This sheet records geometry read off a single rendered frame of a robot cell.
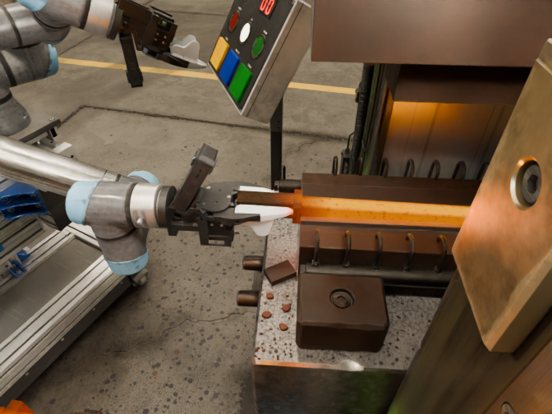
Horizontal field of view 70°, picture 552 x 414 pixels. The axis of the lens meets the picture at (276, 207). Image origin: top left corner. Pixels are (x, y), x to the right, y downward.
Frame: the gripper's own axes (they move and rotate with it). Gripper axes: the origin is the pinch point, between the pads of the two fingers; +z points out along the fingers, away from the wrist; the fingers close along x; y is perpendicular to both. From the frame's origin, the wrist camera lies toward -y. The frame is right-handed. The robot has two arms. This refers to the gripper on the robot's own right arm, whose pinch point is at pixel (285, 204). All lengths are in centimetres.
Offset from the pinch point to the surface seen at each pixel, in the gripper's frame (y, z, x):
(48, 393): 102, -82, -7
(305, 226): 1.7, 3.5, 3.2
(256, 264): 13.2, -4.7, 2.1
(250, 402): 101, -10, -8
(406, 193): 1.7, 20.7, -6.3
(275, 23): -13.6, -4.9, -45.0
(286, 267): 8.2, 0.7, 6.3
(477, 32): -29.5, 17.8, 7.6
